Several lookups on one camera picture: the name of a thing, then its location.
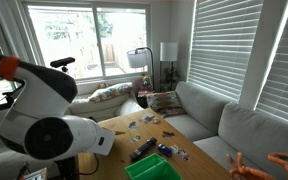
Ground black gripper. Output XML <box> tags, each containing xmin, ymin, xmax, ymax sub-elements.
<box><xmin>53</xmin><ymin>156</ymin><xmax>80</xmax><ymax>180</ymax></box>

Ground black remote control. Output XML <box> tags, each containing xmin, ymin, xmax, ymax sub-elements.
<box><xmin>129</xmin><ymin>137</ymin><xmax>158</xmax><ymax>161</ymax></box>

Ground green plastic bin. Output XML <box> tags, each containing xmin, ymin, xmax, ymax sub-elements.
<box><xmin>124</xmin><ymin>152</ymin><xmax>182</xmax><ymax>180</ymax></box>

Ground floral cushion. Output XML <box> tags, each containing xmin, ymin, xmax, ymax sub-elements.
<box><xmin>88</xmin><ymin>82</ymin><xmax>135</xmax><ymax>104</ymax></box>

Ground white snowman cutout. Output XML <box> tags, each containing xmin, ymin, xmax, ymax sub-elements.
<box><xmin>139</xmin><ymin>113</ymin><xmax>162</xmax><ymax>125</ymax></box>

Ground blue toy car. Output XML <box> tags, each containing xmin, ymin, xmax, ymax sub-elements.
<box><xmin>157</xmin><ymin>143</ymin><xmax>173</xmax><ymax>158</ymax></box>

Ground dark side table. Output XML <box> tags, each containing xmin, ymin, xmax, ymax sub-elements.
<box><xmin>136</xmin><ymin>89</ymin><xmax>155</xmax><ymax>109</ymax></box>

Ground small stuffed toy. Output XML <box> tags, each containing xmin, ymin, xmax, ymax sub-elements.
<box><xmin>140</xmin><ymin>75</ymin><xmax>153</xmax><ymax>91</ymax></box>

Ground oval pattern cushion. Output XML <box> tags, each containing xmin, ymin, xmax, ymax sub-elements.
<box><xmin>146</xmin><ymin>90</ymin><xmax>186</xmax><ymax>116</ymax></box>

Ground red patterned cushion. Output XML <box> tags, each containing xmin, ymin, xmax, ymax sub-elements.
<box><xmin>158</xmin><ymin>106</ymin><xmax>186</xmax><ymax>119</ymax></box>

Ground arc floor lamp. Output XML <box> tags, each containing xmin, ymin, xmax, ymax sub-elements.
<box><xmin>127</xmin><ymin>46</ymin><xmax>156</xmax><ymax>92</ymax></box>

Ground sliding glass window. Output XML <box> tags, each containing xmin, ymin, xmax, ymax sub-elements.
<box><xmin>20</xmin><ymin>1</ymin><xmax>152</xmax><ymax>86</ymax></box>

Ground green house plant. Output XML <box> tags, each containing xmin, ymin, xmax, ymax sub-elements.
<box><xmin>162</xmin><ymin>63</ymin><xmax>181</xmax><ymax>91</ymax></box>

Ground lamp with cylinder shade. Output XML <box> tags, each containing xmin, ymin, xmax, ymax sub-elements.
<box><xmin>159</xmin><ymin>41</ymin><xmax>179</xmax><ymax>92</ymax></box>

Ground orange octopus plush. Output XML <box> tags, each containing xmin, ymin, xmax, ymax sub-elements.
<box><xmin>226</xmin><ymin>151</ymin><xmax>288</xmax><ymax>180</ymax></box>

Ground grey sofa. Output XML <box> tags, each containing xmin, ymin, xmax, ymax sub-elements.
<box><xmin>165</xmin><ymin>80</ymin><xmax>288</xmax><ymax>180</ymax></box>

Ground white window blinds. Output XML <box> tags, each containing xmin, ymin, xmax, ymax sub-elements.
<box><xmin>255</xmin><ymin>0</ymin><xmax>288</xmax><ymax>127</ymax></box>
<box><xmin>187</xmin><ymin>0</ymin><xmax>264</xmax><ymax>102</ymax></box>

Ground black cable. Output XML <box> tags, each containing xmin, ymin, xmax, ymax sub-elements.
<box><xmin>78</xmin><ymin>152</ymin><xmax>100</xmax><ymax>177</ymax></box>

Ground black camera on stand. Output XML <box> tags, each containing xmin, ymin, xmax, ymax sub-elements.
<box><xmin>49</xmin><ymin>56</ymin><xmax>76</xmax><ymax>73</ymax></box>

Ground orange cable strap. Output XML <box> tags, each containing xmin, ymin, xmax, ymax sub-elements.
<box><xmin>0</xmin><ymin>55</ymin><xmax>21</xmax><ymax>81</ymax></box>

